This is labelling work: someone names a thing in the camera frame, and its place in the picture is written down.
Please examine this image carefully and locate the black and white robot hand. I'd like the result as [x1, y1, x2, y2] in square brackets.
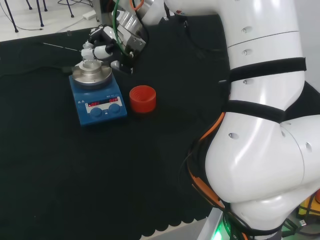
[80, 24, 121, 62]

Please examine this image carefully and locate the blue heater with steel block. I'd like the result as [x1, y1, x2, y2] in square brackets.
[68, 59, 129, 128]

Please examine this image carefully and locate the thin steel probe rod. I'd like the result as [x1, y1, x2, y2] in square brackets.
[40, 42, 83, 53]

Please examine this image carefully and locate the black bench cloth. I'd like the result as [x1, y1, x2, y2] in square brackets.
[0, 13, 320, 238]

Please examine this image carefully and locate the green cable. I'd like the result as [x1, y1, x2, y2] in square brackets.
[112, 0, 131, 55]

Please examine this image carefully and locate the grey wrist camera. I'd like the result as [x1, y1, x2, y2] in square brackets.
[110, 59, 135, 75]

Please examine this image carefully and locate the white floor cable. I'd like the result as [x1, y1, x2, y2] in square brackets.
[14, 16, 86, 32]

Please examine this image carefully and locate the dark blue chair frame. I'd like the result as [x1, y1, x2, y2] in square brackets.
[0, 0, 76, 34]

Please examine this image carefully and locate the orange cable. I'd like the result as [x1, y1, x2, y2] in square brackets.
[184, 111, 227, 210]

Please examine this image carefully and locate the grey metal base plate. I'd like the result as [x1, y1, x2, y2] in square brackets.
[199, 206, 227, 240]

